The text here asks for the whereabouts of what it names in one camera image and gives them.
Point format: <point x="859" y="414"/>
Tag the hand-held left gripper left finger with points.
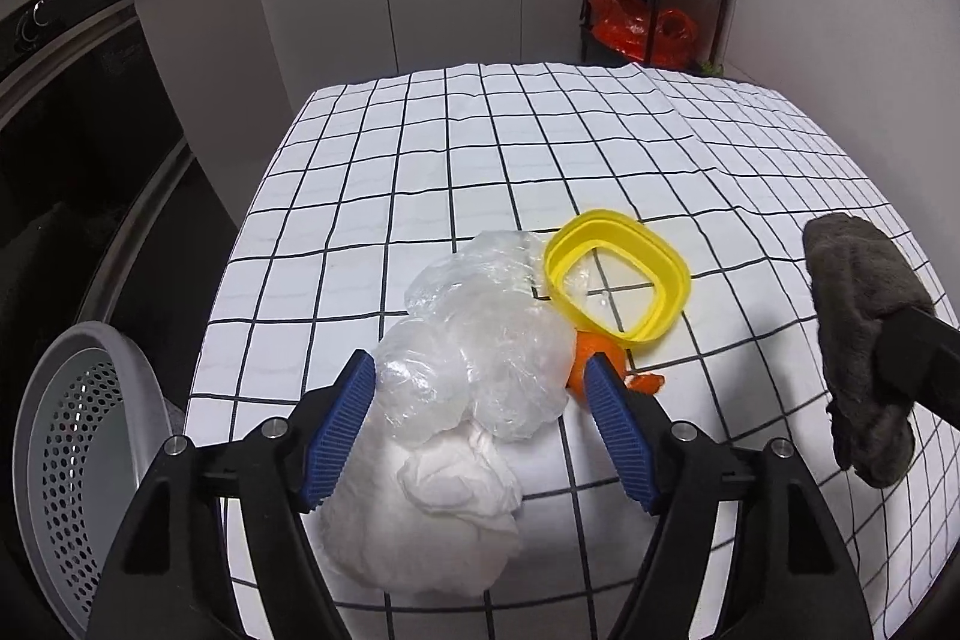
<point x="337" y="437"/>

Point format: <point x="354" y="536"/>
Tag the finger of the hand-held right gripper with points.
<point x="926" y="362"/>

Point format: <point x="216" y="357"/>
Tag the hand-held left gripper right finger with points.
<point x="622" y="437"/>

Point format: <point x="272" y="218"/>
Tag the dark grey cloth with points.
<point x="855" y="280"/>

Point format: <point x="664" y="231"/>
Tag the white tissue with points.
<point x="427" y="535"/>

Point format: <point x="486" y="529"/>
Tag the clear plastic bag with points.
<point x="465" y="340"/>

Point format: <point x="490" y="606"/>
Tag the grey perforated waste basket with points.
<point x="67" y="430"/>

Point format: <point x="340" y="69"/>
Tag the orange peel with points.
<point x="581" y="355"/>

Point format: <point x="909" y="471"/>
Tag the white black grid tablecloth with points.
<point x="525" y="160"/>

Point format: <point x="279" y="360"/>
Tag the green leafy vegetable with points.
<point x="712" y="68"/>

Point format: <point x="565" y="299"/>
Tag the small red plastic bag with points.
<point x="673" y="36"/>

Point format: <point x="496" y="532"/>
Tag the black built-in oven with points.
<point x="75" y="123"/>

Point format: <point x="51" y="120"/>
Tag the large red plastic bag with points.
<point x="619" y="25"/>

